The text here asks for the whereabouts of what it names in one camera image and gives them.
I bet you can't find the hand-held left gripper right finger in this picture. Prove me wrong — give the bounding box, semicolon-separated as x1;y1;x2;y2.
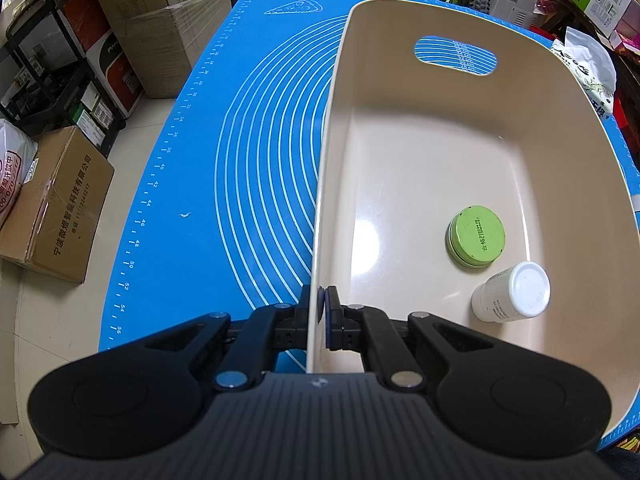
322;285;496;392

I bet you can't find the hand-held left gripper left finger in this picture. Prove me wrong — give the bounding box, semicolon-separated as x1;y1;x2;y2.
145;285;313;392

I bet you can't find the beige plastic bin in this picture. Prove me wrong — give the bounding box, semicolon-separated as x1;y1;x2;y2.
305;0;640;441

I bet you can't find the blue silicone mat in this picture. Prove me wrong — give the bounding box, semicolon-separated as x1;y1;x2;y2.
97;0;640;453

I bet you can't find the green round tin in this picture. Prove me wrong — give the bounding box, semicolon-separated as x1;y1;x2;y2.
446;205;507;269

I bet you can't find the white plastic bottle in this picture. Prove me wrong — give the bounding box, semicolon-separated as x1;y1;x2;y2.
471;261;551;322

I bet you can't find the brown printed cardboard box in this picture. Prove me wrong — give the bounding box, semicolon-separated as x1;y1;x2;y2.
0;126;116;285

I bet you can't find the plastic-wrapped cardboard box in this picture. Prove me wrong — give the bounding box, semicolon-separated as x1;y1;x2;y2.
122;0;236;100

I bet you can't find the red and white box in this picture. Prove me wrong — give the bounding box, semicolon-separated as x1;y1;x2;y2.
87;30;143;121

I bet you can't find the white bag with red print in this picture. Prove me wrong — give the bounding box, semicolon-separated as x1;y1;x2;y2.
0;119;38;231

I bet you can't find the black shelf rack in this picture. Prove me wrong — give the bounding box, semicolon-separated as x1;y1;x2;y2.
0;0;126;161

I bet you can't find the white tissue pack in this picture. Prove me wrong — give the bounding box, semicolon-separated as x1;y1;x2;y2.
551;26;617;121

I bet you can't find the green and white carton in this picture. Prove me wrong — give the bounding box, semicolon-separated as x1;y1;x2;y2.
580;0;633;38

